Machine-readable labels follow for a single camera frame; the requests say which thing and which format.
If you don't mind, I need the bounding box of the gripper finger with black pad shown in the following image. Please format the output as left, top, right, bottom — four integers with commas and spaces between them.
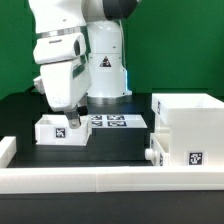
65, 111, 81, 129
77, 106, 88, 116

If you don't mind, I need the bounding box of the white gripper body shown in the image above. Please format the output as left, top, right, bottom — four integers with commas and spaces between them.
34, 32, 91, 112

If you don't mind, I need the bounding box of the white drawer tray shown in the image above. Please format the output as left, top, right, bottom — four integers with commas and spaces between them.
145, 133, 170, 166
35, 114, 92, 146

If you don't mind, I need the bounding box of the white front drawer tray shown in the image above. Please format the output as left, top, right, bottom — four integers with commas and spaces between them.
145, 133, 170, 166

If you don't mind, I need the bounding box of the white drawer cabinet box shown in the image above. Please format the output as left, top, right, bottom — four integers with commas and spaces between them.
151, 93, 224, 166

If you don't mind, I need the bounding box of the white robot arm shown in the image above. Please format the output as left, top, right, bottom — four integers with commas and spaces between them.
28, 0, 139, 129

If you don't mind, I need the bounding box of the white marker tag sheet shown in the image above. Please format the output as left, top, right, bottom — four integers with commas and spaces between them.
91, 114, 147, 128

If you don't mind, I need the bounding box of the white left fence bar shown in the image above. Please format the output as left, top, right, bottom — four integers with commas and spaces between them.
0, 136, 17, 168

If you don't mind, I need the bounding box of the white fence bar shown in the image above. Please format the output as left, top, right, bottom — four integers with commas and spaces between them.
0, 167, 224, 194
0, 136, 17, 168

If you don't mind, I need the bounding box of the white front fence bar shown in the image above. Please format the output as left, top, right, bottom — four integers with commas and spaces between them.
0, 167, 224, 194

